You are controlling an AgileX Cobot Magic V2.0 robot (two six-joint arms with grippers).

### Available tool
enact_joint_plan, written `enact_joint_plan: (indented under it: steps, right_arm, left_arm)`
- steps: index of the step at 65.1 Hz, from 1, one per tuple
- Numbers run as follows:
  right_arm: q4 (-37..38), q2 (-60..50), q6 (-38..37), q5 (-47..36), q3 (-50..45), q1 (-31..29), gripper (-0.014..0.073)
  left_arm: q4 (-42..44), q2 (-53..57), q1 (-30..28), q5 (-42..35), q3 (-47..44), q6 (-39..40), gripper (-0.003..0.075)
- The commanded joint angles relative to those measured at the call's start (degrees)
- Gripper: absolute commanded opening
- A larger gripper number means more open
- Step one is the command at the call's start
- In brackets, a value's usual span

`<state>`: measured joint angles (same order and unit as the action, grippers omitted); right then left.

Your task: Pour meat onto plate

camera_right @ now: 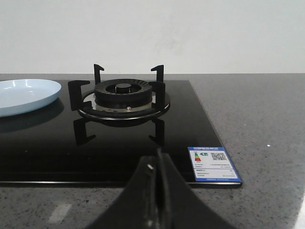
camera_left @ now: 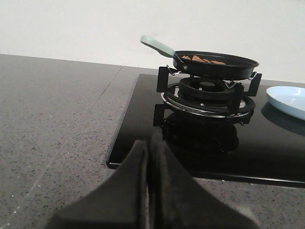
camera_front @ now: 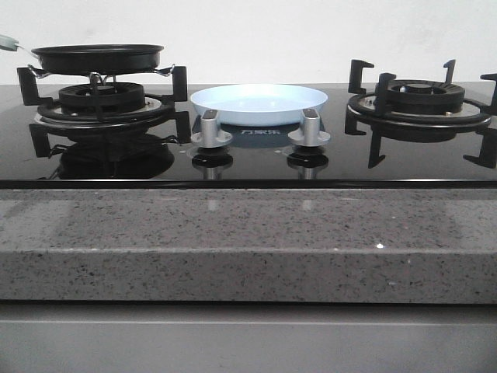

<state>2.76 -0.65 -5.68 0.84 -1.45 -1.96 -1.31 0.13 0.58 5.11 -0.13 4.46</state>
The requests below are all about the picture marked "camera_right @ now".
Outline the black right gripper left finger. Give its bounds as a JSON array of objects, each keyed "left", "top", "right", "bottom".
[{"left": 88, "top": 156, "right": 158, "bottom": 229}]

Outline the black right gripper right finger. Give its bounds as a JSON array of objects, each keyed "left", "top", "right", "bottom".
[{"left": 157, "top": 148, "right": 234, "bottom": 229}]

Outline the light blue plate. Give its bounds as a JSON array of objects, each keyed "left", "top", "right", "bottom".
[{"left": 0, "top": 79, "right": 61, "bottom": 117}]

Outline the blue energy label sticker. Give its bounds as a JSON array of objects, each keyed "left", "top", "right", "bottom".
[{"left": 188, "top": 146, "right": 242, "bottom": 183}]

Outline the black glass gas cooktop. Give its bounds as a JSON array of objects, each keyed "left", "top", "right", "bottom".
[{"left": 0, "top": 81, "right": 242, "bottom": 187}]

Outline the right black pan support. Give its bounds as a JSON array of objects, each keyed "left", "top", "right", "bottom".
[{"left": 68, "top": 64, "right": 170, "bottom": 121}]

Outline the right black gas burner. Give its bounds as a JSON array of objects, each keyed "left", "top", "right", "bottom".
[{"left": 94, "top": 79, "right": 153, "bottom": 109}]

